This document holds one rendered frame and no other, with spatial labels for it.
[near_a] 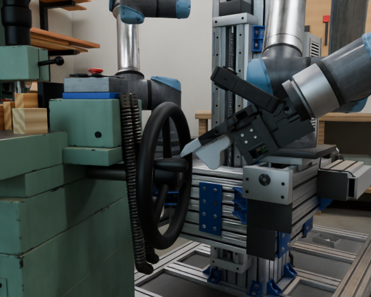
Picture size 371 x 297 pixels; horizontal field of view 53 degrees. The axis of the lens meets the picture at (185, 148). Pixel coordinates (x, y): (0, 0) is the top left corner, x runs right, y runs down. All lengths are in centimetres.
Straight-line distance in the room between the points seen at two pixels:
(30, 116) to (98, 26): 408
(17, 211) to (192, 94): 357
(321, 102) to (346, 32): 49
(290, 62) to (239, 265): 92
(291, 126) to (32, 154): 42
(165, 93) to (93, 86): 69
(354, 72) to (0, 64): 68
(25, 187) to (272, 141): 40
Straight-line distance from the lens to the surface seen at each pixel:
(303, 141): 114
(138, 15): 121
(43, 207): 69
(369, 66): 58
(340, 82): 57
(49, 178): 70
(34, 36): 368
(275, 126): 59
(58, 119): 75
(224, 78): 59
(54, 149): 71
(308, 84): 57
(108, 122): 69
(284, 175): 101
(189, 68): 414
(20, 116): 69
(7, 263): 69
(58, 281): 77
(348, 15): 102
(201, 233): 134
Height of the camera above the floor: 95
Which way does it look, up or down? 7 degrees down
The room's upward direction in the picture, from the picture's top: straight up
